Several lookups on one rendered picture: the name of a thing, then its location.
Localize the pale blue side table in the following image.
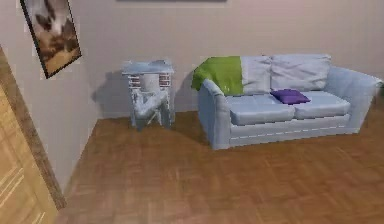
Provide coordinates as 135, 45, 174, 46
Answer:
121, 59, 175, 132

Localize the light wooden room door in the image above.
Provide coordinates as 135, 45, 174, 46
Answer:
0, 44, 68, 224

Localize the green blanket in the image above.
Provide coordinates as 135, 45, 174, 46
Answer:
191, 55, 245, 97

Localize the pale blue two-seat sofa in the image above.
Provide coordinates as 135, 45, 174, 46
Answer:
197, 54, 383, 151

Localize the purple cushion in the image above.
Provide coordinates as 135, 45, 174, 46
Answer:
270, 88, 312, 106

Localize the black framed wall picture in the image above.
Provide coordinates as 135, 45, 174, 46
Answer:
19, 0, 83, 80

